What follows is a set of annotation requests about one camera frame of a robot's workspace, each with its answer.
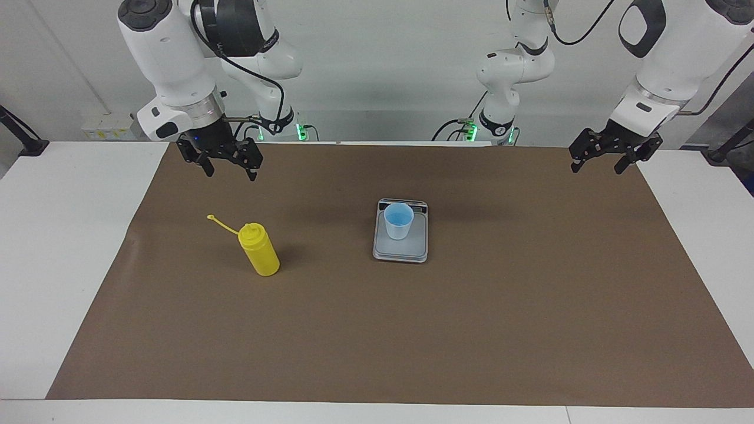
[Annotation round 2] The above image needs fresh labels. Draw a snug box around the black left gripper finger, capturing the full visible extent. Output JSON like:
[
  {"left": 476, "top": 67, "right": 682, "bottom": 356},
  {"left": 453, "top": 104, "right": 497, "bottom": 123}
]
[
  {"left": 568, "top": 126, "right": 607, "bottom": 173},
  {"left": 614, "top": 131, "right": 664, "bottom": 175}
]

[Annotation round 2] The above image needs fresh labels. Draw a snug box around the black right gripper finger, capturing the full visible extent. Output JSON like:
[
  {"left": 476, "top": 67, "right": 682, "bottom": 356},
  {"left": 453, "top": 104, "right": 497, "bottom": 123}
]
[
  {"left": 176, "top": 138, "right": 214, "bottom": 178},
  {"left": 234, "top": 140, "right": 264, "bottom": 182}
]

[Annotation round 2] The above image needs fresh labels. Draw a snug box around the yellow squeeze bottle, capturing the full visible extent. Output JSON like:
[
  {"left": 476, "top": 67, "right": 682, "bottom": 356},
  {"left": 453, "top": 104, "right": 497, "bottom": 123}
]
[{"left": 207, "top": 214, "right": 281, "bottom": 277}]

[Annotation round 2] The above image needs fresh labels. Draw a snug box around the light blue plastic cup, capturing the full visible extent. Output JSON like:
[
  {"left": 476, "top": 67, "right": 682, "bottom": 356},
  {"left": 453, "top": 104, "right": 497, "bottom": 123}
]
[{"left": 383, "top": 203, "right": 415, "bottom": 241}]

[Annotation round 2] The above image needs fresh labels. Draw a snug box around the silver digital kitchen scale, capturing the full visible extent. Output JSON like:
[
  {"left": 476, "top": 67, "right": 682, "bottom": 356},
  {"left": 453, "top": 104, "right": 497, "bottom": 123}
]
[{"left": 372, "top": 198, "right": 429, "bottom": 264}]

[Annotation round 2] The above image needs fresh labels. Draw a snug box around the black clamp stand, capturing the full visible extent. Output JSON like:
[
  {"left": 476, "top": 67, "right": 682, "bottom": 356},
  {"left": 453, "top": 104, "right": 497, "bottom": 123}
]
[
  {"left": 701, "top": 118, "right": 754, "bottom": 164},
  {"left": 0, "top": 105, "right": 49, "bottom": 157}
]

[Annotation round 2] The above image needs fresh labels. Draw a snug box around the brown paper table mat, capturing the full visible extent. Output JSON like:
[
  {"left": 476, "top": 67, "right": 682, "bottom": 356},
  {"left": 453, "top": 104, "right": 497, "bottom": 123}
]
[{"left": 46, "top": 141, "right": 754, "bottom": 408}]

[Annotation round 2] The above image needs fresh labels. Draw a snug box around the black right base cable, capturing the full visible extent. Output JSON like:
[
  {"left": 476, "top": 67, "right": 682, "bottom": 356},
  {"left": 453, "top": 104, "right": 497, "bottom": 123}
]
[{"left": 234, "top": 114, "right": 263, "bottom": 142}]

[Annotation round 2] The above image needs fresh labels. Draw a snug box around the black base cable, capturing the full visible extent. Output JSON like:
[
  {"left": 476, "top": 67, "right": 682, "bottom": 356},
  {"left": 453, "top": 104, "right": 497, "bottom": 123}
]
[
  {"left": 432, "top": 91, "right": 490, "bottom": 142},
  {"left": 234, "top": 114, "right": 263, "bottom": 142}
]

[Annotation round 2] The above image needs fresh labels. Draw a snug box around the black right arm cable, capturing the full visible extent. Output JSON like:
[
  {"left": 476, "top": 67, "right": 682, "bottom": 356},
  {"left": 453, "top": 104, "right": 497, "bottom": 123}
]
[{"left": 190, "top": 0, "right": 286, "bottom": 127}]

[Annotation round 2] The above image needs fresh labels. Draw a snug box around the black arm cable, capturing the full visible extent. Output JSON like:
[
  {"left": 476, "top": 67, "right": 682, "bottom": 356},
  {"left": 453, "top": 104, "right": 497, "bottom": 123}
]
[
  {"left": 190, "top": 0, "right": 286, "bottom": 127},
  {"left": 541, "top": 0, "right": 753, "bottom": 115}
]

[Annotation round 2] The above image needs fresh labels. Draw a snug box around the white wall outlet box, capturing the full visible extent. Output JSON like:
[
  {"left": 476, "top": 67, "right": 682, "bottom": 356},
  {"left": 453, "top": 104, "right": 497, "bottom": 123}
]
[{"left": 81, "top": 112, "right": 142, "bottom": 141}]

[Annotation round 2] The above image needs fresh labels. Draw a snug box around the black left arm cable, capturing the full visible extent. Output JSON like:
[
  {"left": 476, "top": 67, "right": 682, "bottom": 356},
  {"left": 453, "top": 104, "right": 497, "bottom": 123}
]
[{"left": 541, "top": 0, "right": 753, "bottom": 115}]

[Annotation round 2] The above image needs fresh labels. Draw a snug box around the black left base cable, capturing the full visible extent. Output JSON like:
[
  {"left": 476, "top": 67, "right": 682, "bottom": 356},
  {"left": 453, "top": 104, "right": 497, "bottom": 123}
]
[{"left": 432, "top": 91, "right": 490, "bottom": 142}]

